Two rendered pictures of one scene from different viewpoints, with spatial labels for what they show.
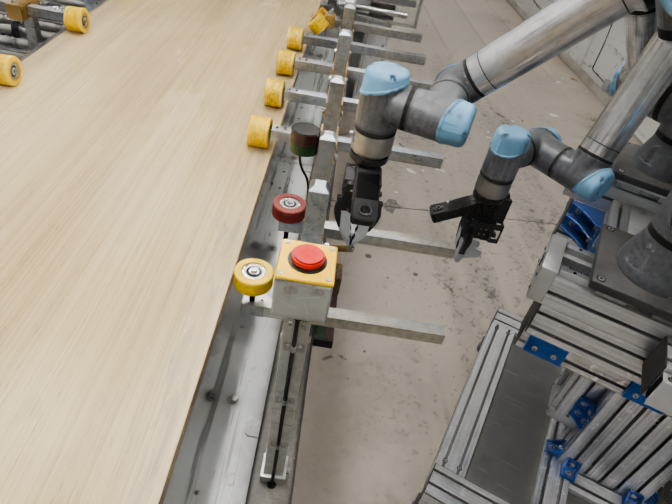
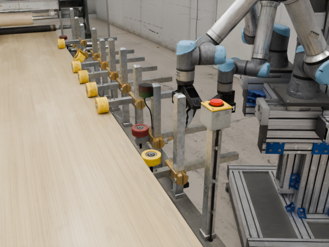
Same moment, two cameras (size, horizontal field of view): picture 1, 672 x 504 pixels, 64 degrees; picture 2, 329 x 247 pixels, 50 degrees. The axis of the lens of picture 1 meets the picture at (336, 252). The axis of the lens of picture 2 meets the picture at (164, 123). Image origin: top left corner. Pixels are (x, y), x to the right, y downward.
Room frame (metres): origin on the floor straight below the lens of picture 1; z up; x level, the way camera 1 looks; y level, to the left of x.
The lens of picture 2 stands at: (-0.40, 0.50, 1.63)
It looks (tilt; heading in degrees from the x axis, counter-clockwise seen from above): 25 degrees down; 341
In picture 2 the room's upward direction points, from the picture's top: straight up
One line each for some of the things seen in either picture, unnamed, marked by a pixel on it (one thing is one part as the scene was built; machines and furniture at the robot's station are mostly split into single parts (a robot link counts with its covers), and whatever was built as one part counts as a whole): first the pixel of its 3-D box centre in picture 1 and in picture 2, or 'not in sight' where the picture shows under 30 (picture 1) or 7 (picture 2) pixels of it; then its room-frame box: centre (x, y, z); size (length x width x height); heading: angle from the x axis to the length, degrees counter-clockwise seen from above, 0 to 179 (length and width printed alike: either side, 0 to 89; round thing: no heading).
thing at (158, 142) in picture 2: not in sight; (153, 137); (1.01, 0.07, 0.85); 0.14 x 0.06 x 0.05; 4
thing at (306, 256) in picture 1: (307, 258); (216, 103); (0.48, 0.03, 1.22); 0.04 x 0.04 x 0.02
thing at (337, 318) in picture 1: (343, 320); (194, 165); (0.79, -0.04, 0.81); 0.44 x 0.03 x 0.04; 94
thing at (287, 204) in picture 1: (287, 220); (140, 137); (1.03, 0.13, 0.85); 0.08 x 0.08 x 0.11
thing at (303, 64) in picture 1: (357, 73); (120, 71); (1.78, 0.05, 0.95); 0.50 x 0.04 x 0.04; 94
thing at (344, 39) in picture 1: (332, 111); (124, 88); (1.49, 0.09, 0.93); 0.04 x 0.04 x 0.48; 4
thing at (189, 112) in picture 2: (361, 223); (187, 115); (0.87, -0.04, 1.01); 0.06 x 0.03 x 0.09; 3
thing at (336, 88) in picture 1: (324, 163); (138, 109); (1.24, 0.08, 0.90); 0.04 x 0.04 x 0.48; 4
